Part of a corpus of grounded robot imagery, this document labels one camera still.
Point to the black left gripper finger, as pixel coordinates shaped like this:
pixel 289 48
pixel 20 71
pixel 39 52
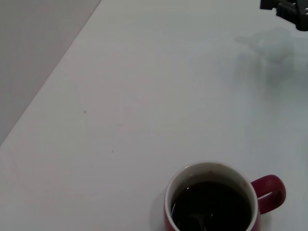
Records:
pixel 296 12

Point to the red ceramic cup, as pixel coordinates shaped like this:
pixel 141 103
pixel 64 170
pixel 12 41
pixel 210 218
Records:
pixel 269 190

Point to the dark coffee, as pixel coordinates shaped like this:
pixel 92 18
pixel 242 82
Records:
pixel 211 202

